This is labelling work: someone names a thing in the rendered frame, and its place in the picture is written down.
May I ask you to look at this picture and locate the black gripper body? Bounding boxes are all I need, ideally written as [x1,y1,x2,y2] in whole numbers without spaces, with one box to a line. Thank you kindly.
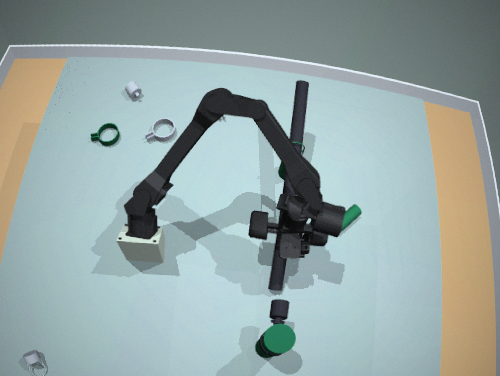
[248,210,329,247]

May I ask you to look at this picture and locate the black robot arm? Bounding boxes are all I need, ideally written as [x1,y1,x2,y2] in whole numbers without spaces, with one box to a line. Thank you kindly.
[124,88,346,258]

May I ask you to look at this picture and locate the dark grey cylinder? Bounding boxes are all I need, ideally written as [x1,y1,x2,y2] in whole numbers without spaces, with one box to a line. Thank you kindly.
[268,81,309,291]

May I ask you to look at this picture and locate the black open-ended tube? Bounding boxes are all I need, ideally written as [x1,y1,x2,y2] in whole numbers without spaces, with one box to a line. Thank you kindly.
[259,299,290,357]

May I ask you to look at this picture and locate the short white hollow cylinder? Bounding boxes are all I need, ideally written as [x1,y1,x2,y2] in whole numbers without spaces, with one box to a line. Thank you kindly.
[125,81,142,99]

